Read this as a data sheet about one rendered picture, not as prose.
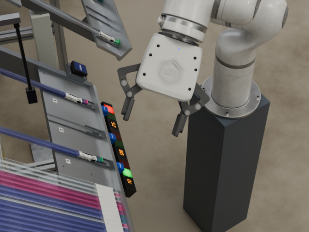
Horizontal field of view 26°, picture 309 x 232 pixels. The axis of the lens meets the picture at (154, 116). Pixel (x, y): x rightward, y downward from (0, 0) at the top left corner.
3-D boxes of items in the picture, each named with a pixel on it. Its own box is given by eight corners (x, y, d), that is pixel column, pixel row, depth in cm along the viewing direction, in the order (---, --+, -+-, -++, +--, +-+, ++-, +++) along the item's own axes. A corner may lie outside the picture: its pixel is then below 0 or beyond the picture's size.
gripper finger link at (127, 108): (122, 78, 115) (110, 116, 115) (140, 84, 115) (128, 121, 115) (120, 78, 118) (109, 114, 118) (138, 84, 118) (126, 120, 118)
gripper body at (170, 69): (155, 22, 112) (134, 86, 113) (212, 42, 114) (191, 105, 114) (150, 25, 120) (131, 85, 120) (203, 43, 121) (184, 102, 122)
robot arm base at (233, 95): (235, 65, 218) (240, 23, 203) (272, 102, 208) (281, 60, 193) (187, 89, 211) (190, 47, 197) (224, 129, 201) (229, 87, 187)
